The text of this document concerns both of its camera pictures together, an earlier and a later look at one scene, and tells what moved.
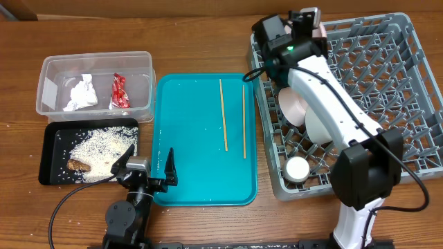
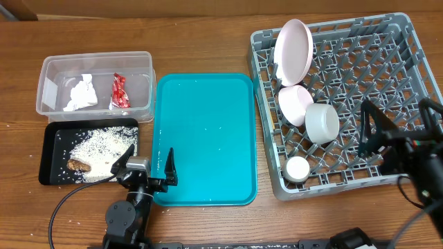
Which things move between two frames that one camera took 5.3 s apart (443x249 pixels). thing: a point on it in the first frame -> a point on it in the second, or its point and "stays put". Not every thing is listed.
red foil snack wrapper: (120, 97) stays put
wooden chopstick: (223, 117) -> (272, 119)
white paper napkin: (83, 94) stays put
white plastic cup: (296, 169) stays put
